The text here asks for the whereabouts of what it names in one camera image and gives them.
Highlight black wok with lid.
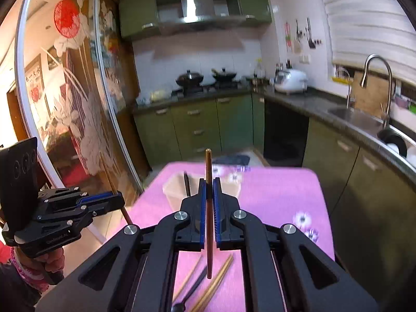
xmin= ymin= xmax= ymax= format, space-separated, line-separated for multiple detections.
xmin=175 ymin=69 xmax=205 ymax=87

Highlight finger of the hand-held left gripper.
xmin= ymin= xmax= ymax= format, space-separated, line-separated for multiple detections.
xmin=81 ymin=201 xmax=126 ymax=218
xmin=78 ymin=191 xmax=124 ymax=205

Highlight black wok with wooden handle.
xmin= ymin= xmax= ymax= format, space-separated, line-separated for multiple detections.
xmin=211 ymin=68 xmax=238 ymax=84

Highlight black pan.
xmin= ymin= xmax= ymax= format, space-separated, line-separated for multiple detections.
xmin=377 ymin=128 xmax=409 ymax=158

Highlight black built-in oven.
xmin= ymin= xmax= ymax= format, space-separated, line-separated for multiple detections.
xmin=263 ymin=99 xmax=309 ymax=163

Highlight tall steel faucet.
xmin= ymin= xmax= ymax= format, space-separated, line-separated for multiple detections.
xmin=361 ymin=54 xmax=394 ymax=129

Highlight wooden cutting board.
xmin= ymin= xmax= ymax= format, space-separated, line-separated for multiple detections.
xmin=353 ymin=71 xmax=396 ymax=118

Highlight green wall cabinets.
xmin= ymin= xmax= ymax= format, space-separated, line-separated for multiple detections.
xmin=119 ymin=0 xmax=273 ymax=40

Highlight steel range hood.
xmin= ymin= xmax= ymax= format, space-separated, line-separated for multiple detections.
xmin=155 ymin=0 xmax=248 ymax=35

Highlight flower pattern sliding door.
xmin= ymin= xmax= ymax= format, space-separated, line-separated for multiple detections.
xmin=16 ymin=0 xmax=153 ymax=203

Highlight reddish brown single chopstick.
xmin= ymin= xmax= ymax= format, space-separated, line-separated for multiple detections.
xmin=101 ymin=158 xmax=133 ymax=226

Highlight dark brown single chopstick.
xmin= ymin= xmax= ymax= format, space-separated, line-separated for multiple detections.
xmin=205 ymin=149 xmax=214 ymax=280

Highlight steel double sink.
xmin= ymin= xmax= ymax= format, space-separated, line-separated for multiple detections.
xmin=328 ymin=106 xmax=416 ymax=166

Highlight person's left forearm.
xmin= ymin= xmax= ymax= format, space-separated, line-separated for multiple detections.
xmin=0 ymin=244 xmax=49 ymax=295

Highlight white rice cooker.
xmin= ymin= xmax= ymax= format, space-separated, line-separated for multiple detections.
xmin=274 ymin=68 xmax=309 ymax=94

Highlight black gas stove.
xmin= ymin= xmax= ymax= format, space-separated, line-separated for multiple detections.
xmin=171 ymin=83 xmax=243 ymax=98

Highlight small steel faucet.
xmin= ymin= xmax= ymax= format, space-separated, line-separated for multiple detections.
xmin=335 ymin=68 xmax=353 ymax=108

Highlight white plastic utensil holder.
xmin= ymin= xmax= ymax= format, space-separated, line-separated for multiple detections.
xmin=162 ymin=173 xmax=243 ymax=208

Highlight dark stone countertop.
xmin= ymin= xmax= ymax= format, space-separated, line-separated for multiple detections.
xmin=132 ymin=84 xmax=416 ymax=183

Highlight white plastic bag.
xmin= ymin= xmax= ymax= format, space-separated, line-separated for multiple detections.
xmin=143 ymin=89 xmax=173 ymax=105

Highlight black hanging spatula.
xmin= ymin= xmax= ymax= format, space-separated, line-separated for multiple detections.
xmin=305 ymin=18 xmax=317 ymax=49

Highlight white striped window blind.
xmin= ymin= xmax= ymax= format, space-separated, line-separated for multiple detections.
xmin=314 ymin=0 xmax=413 ymax=82

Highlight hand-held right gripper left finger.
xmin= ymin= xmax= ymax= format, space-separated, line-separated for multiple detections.
xmin=36 ymin=179 xmax=209 ymax=312

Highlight bunch of wooden chopsticks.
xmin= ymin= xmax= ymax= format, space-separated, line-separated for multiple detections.
xmin=172 ymin=253 xmax=235 ymax=312

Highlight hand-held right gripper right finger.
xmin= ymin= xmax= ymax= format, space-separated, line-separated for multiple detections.
xmin=213 ymin=177 xmax=379 ymax=312

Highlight person's left hand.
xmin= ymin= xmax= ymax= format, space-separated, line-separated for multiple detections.
xmin=31 ymin=249 xmax=71 ymax=275

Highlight pink floral tablecloth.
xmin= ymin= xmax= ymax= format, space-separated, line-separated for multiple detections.
xmin=125 ymin=161 xmax=335 ymax=312

